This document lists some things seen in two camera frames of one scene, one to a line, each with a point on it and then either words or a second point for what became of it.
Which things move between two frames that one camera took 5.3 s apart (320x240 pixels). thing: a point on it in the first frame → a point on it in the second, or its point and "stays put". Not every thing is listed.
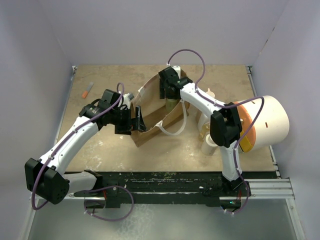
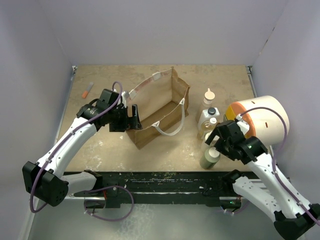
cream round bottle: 209,146 stays put
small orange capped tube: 85,93 stays put
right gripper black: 164,92 → 222,150
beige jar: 170,103 → 210,158
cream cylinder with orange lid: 272,126 stays put
